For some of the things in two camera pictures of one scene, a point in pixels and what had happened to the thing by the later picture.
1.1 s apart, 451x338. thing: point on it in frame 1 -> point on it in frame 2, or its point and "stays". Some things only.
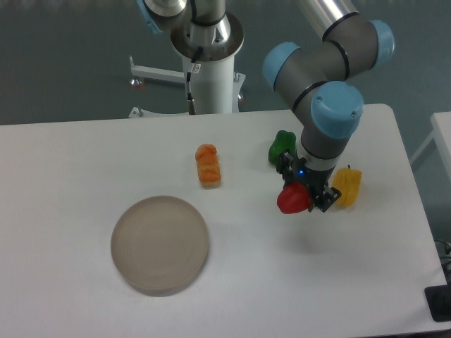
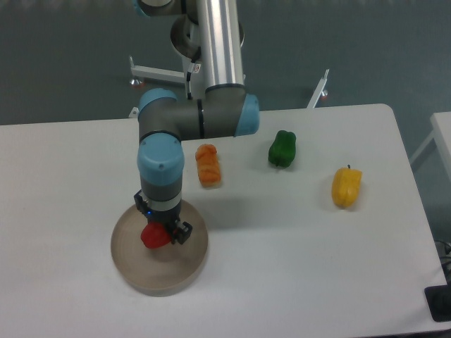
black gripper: x=316 y=181 -> x=168 y=217
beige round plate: x=160 y=245 stays
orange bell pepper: x=206 y=156 stays
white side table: x=441 y=122 stays
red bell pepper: x=294 y=198 -> x=155 y=234
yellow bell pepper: x=348 y=182 stays
